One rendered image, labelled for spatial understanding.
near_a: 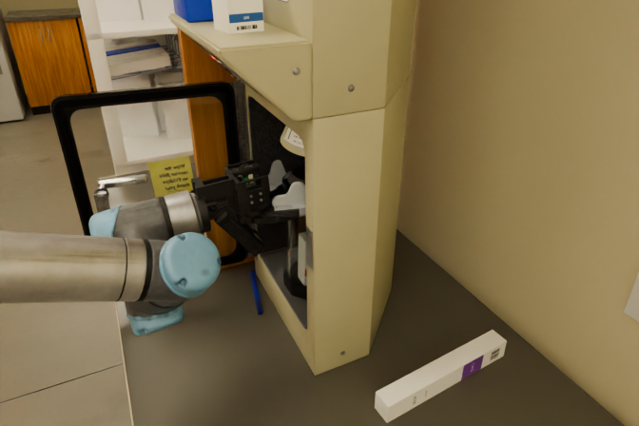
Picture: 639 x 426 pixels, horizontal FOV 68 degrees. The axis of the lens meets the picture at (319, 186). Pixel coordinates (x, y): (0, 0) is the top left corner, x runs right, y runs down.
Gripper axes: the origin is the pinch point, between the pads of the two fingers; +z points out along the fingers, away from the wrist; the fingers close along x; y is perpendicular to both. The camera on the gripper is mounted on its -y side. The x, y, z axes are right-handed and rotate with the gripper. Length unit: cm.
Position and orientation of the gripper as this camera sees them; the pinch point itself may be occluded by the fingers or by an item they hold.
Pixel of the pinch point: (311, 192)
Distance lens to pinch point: 84.2
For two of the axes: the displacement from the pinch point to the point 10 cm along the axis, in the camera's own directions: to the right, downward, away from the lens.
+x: -4.3, -4.1, 8.0
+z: 9.0, -2.4, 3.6
